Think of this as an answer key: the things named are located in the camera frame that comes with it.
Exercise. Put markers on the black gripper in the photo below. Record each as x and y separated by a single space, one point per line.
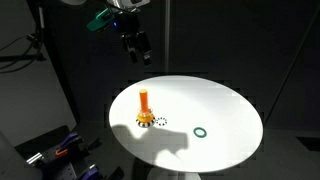
128 24

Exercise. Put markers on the orange ring holder post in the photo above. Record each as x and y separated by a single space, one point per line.
145 116

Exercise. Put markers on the vertical grey pole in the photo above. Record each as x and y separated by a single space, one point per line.
167 35

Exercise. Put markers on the white round table base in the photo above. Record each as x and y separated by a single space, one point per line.
163 174

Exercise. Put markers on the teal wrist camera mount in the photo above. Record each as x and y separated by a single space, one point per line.
101 20

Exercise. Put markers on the black camera tripod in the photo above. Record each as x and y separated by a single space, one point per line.
33 51

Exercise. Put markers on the purple handled clamp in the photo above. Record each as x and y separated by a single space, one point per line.
71 139

